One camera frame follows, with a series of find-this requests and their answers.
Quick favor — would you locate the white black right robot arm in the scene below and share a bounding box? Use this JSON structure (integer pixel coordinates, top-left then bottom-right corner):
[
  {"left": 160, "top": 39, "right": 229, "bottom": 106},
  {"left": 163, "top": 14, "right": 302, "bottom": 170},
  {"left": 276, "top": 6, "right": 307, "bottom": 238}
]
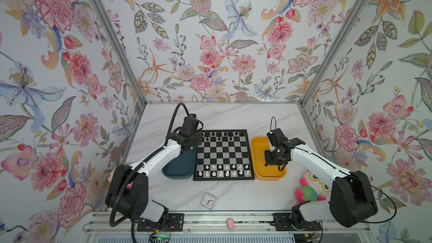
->
[{"left": 264, "top": 128, "right": 378, "bottom": 229}]

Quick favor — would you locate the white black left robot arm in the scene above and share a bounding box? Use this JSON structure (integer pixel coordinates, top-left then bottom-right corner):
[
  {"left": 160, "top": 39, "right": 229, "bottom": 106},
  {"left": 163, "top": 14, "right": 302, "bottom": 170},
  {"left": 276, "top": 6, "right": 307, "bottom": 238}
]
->
[{"left": 105, "top": 102, "right": 204, "bottom": 231}]

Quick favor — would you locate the black white chess board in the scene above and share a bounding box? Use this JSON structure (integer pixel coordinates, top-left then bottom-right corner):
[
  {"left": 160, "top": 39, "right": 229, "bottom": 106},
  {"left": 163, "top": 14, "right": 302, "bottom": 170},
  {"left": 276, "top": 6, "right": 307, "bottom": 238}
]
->
[{"left": 193, "top": 129, "right": 255, "bottom": 181}]

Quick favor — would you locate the yellow plastic tray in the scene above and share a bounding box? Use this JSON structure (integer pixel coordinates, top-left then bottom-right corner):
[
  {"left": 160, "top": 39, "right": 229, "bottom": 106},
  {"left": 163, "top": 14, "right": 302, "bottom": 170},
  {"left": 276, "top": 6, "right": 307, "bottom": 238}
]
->
[{"left": 251, "top": 137, "right": 286, "bottom": 181}]

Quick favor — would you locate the teal plastic tray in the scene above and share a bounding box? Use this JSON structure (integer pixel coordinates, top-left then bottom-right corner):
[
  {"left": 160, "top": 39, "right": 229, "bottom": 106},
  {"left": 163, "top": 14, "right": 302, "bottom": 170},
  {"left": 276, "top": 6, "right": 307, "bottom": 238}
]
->
[{"left": 162, "top": 149, "right": 196, "bottom": 180}]

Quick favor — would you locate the green pink owl plush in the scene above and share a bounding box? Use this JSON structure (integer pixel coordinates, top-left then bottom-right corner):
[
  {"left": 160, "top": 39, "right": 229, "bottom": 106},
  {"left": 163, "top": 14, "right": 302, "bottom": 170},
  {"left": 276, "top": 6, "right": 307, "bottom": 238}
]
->
[{"left": 294, "top": 171, "right": 331, "bottom": 203}]

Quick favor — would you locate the small white square clock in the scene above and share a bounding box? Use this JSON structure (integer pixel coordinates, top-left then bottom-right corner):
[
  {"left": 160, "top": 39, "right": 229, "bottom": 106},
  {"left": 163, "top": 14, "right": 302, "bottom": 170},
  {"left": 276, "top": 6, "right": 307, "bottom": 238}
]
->
[{"left": 201, "top": 193, "right": 217, "bottom": 210}]

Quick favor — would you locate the small pink toy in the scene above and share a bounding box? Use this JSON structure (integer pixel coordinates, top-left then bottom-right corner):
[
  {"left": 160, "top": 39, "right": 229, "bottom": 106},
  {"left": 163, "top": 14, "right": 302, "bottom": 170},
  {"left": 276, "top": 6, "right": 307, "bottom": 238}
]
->
[{"left": 226, "top": 218, "right": 235, "bottom": 231}]

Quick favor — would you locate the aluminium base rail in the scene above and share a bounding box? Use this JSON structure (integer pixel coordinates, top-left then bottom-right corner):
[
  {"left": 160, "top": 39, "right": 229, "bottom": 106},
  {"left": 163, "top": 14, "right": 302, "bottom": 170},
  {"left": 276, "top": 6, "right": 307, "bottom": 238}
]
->
[{"left": 83, "top": 210, "right": 371, "bottom": 235}]

